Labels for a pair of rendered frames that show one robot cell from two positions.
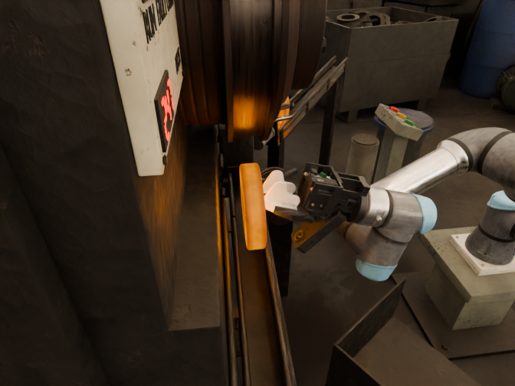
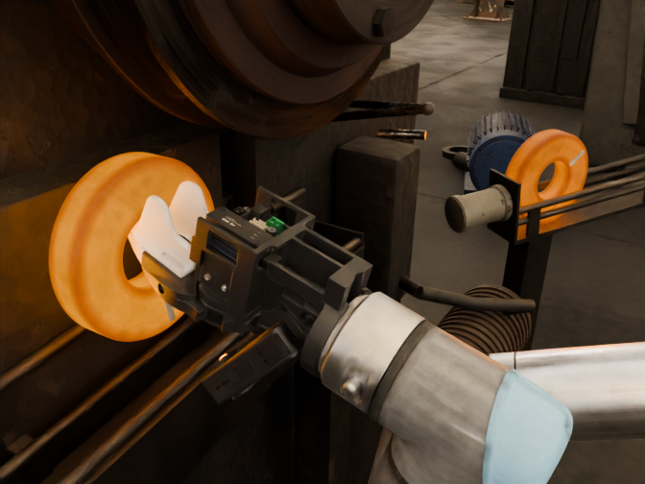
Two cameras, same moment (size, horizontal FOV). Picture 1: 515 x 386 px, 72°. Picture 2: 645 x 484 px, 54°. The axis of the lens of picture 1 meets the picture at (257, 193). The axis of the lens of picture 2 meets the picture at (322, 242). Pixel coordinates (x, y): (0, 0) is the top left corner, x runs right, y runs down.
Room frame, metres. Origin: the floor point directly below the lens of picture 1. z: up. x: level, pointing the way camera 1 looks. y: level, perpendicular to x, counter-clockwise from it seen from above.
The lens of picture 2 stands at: (0.24, -0.41, 1.06)
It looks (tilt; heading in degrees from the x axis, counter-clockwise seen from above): 26 degrees down; 38
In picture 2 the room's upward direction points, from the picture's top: 1 degrees clockwise
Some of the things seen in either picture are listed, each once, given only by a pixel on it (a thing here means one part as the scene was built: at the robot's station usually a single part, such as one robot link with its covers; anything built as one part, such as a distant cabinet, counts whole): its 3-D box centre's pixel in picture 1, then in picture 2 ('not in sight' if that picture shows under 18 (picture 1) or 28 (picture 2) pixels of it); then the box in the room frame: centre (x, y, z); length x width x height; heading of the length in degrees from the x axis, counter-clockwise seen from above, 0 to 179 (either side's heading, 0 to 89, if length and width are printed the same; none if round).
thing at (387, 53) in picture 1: (367, 59); not in sight; (3.30, -0.98, 0.39); 1.03 x 0.83 x 0.77; 111
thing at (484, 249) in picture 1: (493, 239); not in sight; (0.92, -0.82, 0.38); 0.15 x 0.15 x 0.10
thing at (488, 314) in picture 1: (469, 288); not in sight; (0.92, -0.82, 0.13); 0.40 x 0.40 x 0.26; 7
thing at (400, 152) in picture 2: (235, 158); (372, 223); (0.95, 0.07, 0.68); 0.11 x 0.08 x 0.24; 96
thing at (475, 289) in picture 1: (483, 260); not in sight; (0.92, -0.82, 0.28); 0.32 x 0.32 x 0.04; 7
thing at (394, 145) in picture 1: (387, 173); not in sight; (1.48, -0.63, 0.31); 0.24 x 0.16 x 0.62; 6
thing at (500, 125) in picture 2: not in sight; (501, 153); (2.91, 0.69, 0.17); 0.57 x 0.31 x 0.34; 26
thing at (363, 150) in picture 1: (355, 188); not in sight; (1.42, -0.47, 0.26); 0.12 x 0.12 x 0.52
